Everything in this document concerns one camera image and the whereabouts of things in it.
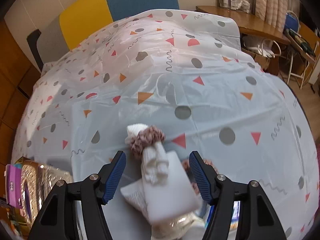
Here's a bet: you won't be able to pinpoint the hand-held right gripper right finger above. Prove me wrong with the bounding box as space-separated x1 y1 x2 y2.
189 151 287 240

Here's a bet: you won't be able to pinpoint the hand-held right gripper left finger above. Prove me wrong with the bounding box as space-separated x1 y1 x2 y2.
27 151 127 240

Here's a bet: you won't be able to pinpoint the white sponge block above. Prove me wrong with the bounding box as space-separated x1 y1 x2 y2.
142 150 200 224

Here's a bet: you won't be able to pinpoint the white sock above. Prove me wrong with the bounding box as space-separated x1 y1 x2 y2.
126 123 169 187

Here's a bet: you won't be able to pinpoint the blue tissue pack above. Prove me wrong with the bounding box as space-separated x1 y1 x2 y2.
232 201 241 228

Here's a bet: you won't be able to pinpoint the white mesh cloth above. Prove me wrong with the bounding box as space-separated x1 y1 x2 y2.
120 181 150 217

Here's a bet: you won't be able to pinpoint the clear plastic packet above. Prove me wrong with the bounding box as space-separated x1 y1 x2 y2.
150 211 208 240

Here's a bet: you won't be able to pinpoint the ornate gold tissue box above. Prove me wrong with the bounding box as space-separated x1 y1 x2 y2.
15 157 74 230

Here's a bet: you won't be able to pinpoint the purple cardboard box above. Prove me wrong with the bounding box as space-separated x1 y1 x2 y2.
4 164 28 205

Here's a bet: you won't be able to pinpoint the wooden wardrobe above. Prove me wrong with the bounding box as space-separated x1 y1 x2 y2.
0 20 40 170

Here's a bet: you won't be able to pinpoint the white bag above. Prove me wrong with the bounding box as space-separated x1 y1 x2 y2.
242 39 282 60

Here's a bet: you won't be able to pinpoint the wooden desk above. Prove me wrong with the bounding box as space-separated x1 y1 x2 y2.
196 5 292 75

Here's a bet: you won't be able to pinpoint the grey yellow blue headboard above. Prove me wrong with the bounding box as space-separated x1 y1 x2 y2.
27 0 180 72

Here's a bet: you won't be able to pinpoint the boxes on desk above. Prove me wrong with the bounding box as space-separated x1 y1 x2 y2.
217 0 252 13

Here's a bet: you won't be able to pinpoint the blue metal chair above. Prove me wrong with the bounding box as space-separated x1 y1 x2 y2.
285 10 300 34

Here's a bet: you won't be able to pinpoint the beige patterned curtain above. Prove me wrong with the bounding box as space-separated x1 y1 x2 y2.
254 0 295 29

